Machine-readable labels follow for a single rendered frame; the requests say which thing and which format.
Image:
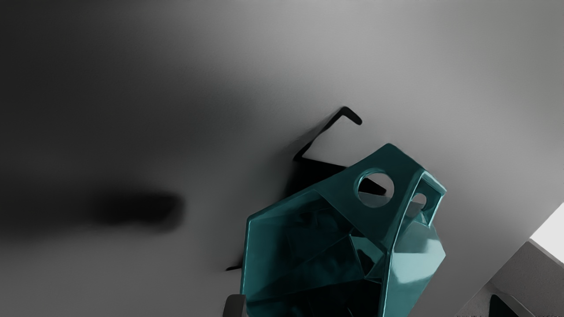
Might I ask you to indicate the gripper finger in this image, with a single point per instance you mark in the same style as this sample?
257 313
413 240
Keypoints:
233 307

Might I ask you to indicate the teal faceted mug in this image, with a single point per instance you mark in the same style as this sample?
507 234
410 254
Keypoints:
410 259

